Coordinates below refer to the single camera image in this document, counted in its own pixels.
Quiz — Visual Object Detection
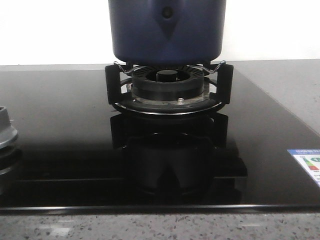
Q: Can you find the dark blue cooking pot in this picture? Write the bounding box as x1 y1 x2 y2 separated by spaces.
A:
108 0 227 66

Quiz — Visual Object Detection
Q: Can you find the black pot support grate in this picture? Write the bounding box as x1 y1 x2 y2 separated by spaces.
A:
105 61 234 116

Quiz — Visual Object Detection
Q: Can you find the black gas burner head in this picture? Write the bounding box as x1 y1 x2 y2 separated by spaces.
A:
131 66 210 102

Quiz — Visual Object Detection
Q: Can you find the black glass cooktop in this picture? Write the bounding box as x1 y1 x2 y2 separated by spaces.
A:
0 70 320 215

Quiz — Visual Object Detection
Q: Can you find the silver stove control knob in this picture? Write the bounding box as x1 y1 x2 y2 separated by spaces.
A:
0 106 18 149

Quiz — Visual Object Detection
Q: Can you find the energy rating label sticker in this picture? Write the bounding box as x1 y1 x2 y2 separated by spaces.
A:
287 149 320 187

